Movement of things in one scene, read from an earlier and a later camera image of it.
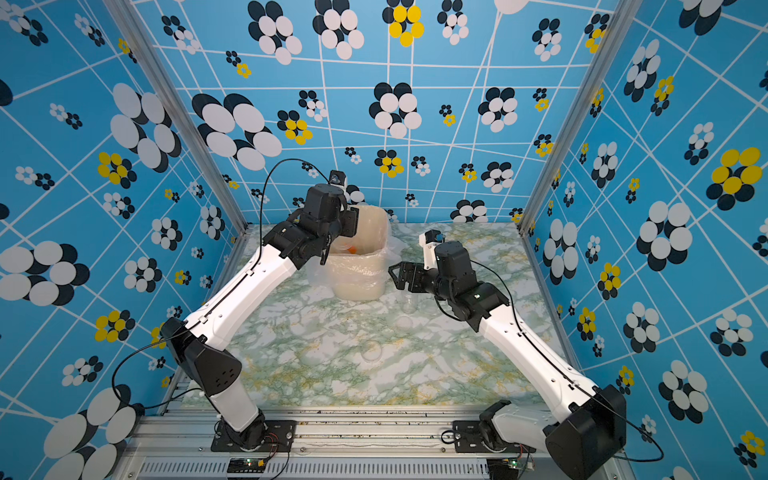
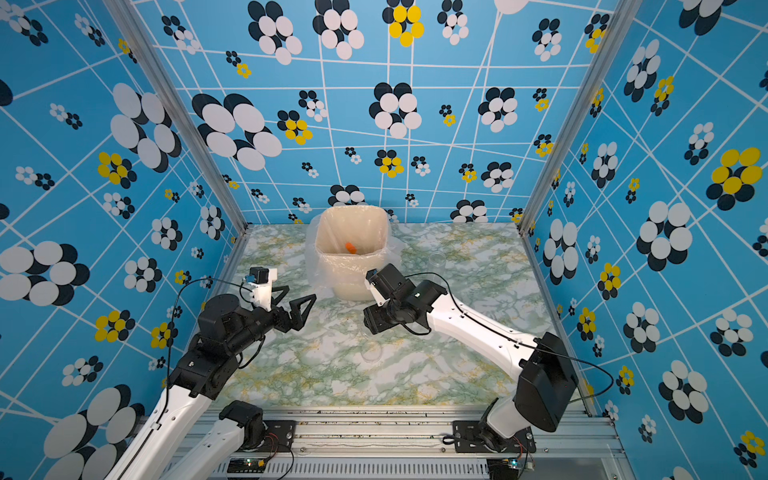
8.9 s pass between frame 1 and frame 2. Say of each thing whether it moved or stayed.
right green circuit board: stayed
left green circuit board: stayed
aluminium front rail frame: stayed
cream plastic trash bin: stayed
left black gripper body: moved
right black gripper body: moved
